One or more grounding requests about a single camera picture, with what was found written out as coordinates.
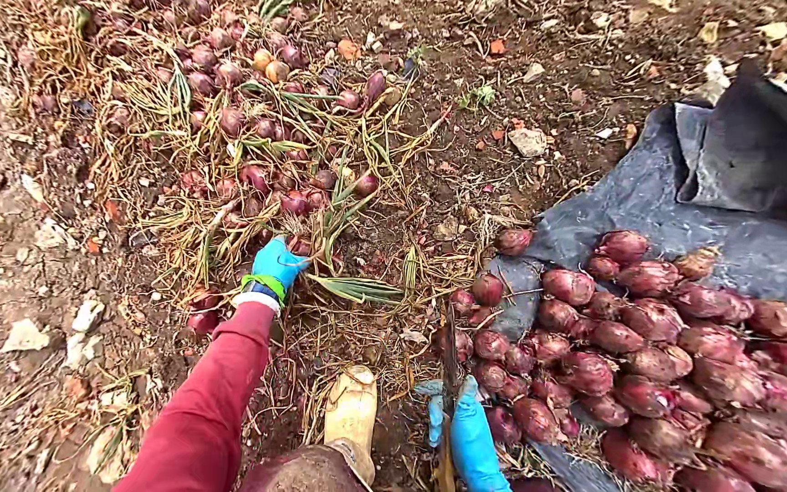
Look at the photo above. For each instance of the white stone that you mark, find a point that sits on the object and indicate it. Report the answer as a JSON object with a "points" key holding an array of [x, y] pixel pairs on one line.
{"points": [[25, 337], [88, 316], [80, 350]]}

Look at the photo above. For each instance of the knife with long dark blade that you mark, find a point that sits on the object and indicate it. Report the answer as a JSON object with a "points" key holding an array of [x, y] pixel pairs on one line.
{"points": [[449, 369]]}

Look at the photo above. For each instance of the dark grey plastic sheet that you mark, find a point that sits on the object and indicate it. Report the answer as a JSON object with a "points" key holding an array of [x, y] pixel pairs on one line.
{"points": [[646, 184]]}

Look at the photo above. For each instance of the person's legs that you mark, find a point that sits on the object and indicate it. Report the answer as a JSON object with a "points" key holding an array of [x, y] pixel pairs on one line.
{"points": [[318, 468]]}

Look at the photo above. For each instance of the person's left forearm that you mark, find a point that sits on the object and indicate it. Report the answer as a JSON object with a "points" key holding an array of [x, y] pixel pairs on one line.
{"points": [[209, 396]]}

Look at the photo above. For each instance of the person's right fingers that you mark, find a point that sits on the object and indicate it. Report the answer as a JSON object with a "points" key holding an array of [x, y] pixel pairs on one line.
{"points": [[436, 415]]}

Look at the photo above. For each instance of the person's left fingers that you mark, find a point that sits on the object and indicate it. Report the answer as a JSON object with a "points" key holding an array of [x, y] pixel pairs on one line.
{"points": [[292, 259]]}

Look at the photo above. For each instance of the small red onion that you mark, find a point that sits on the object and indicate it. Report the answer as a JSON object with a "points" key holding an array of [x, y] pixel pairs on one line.
{"points": [[300, 245]]}

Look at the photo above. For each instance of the small green weed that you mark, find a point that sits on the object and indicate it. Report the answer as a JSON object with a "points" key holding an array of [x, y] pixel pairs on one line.
{"points": [[481, 96]]}

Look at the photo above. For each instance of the green leaf bunch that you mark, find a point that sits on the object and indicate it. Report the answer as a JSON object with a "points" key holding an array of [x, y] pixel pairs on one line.
{"points": [[359, 289]]}

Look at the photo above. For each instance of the orange brick fragment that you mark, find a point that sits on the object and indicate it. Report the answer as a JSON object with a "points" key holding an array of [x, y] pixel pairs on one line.
{"points": [[497, 47]]}

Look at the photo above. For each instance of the beige stone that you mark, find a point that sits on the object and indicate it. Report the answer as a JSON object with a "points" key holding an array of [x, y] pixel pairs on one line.
{"points": [[529, 141]]}

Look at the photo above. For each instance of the person's right hand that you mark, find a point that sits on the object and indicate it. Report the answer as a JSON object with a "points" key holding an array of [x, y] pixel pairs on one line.
{"points": [[473, 437]]}

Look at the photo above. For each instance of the pile of onions with leaves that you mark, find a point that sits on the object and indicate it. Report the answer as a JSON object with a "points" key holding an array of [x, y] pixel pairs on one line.
{"points": [[233, 123]]}

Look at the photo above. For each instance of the pale stone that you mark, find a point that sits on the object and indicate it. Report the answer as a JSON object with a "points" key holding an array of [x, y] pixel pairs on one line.
{"points": [[714, 80]]}

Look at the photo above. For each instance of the person's left hand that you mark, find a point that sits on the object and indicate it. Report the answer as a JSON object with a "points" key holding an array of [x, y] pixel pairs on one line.
{"points": [[276, 264]]}

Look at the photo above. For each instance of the pile of trimmed onions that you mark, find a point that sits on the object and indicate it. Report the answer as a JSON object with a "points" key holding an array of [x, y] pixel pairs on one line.
{"points": [[653, 341]]}

